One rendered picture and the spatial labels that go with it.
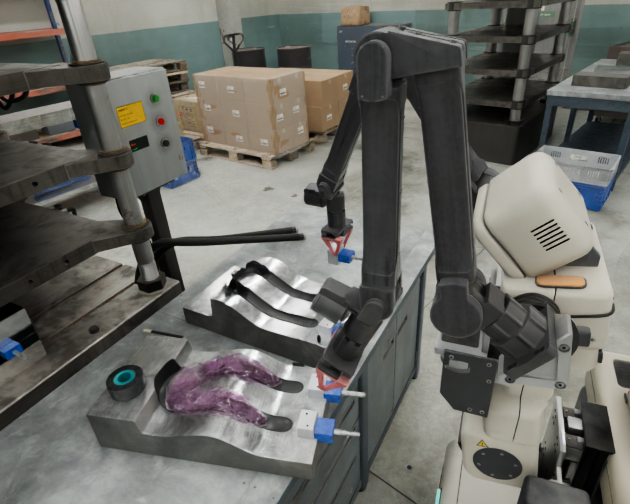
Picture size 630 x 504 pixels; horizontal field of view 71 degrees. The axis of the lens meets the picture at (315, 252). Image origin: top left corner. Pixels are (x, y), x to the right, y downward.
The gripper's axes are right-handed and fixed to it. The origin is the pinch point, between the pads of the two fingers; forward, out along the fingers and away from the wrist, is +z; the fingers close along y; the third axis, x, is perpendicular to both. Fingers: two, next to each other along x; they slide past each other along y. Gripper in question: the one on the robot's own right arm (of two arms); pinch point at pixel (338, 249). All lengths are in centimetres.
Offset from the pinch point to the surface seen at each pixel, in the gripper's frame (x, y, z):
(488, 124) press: -20, -371, 59
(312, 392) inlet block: 17, 49, 8
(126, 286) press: -73, 29, 15
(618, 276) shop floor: 99, -183, 99
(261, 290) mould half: -13.3, 25.0, 3.1
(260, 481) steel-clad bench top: 16, 69, 15
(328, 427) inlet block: 25, 56, 8
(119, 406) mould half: -17, 74, 3
